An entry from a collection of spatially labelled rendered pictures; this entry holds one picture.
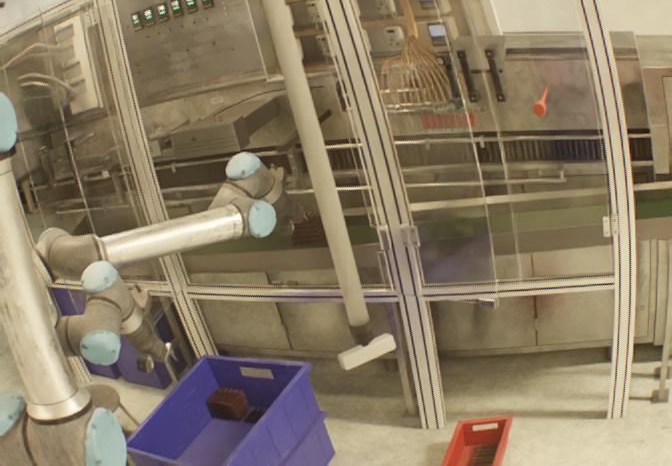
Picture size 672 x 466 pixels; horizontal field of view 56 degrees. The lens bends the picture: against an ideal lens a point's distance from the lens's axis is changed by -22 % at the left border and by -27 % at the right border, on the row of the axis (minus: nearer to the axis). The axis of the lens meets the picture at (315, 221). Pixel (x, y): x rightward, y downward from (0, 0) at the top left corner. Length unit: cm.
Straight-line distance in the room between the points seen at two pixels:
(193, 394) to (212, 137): 85
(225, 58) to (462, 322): 130
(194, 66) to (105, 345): 175
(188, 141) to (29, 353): 158
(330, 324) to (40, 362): 186
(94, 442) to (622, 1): 465
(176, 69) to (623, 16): 331
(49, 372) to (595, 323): 194
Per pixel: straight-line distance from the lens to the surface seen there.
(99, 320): 150
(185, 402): 249
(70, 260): 186
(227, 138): 256
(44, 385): 124
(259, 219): 207
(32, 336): 121
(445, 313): 271
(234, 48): 290
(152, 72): 316
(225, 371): 257
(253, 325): 309
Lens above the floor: 168
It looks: 22 degrees down
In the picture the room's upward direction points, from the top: 15 degrees counter-clockwise
